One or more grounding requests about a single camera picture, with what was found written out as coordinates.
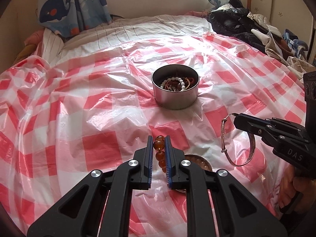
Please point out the blue whale print curtain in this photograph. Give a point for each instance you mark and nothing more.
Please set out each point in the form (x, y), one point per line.
(68, 18)

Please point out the red white checkered plastic sheet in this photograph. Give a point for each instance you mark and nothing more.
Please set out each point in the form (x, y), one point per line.
(60, 122)

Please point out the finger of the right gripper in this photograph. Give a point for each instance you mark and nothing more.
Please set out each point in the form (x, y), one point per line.
(254, 125)

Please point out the round silver metal tin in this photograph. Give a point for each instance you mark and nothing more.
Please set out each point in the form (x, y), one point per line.
(175, 86)

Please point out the person's right hand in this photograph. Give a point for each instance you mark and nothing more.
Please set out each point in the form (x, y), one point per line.
(290, 185)

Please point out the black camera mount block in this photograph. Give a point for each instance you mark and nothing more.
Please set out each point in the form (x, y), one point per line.
(310, 98)

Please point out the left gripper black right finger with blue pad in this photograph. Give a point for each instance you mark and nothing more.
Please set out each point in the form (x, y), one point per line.
(217, 204)

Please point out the pile of dark clothes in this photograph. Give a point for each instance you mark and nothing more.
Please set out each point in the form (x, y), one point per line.
(234, 20)

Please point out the silver bangle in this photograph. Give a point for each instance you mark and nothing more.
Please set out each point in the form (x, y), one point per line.
(223, 146)

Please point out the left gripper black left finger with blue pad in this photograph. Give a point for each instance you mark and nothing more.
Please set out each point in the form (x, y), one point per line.
(100, 204)

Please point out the white striped bed sheet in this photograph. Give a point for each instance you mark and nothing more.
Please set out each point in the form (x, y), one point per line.
(54, 50)

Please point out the orange pink clothes pile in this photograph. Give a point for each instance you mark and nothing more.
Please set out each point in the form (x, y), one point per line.
(32, 46)

